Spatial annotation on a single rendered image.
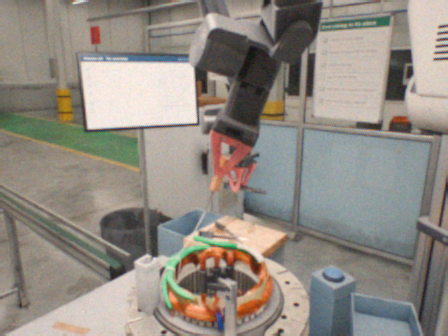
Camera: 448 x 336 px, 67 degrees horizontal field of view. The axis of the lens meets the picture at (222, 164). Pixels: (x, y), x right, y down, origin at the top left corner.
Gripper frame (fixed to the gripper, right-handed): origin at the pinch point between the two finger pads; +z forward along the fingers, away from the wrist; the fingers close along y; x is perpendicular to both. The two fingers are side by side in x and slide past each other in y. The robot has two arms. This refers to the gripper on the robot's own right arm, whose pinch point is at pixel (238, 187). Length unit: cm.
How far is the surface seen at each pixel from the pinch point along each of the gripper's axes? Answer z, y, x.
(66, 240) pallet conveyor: 45, 1, -91
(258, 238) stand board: 11.8, 1.7, 7.8
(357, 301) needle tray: 12.8, 10.6, 35.2
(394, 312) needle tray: 13.6, 8.6, 41.5
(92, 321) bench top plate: 41, 26, -32
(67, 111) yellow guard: 106, -540, -1031
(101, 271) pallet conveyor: 49, 2, -63
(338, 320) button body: 23.4, 4.6, 30.7
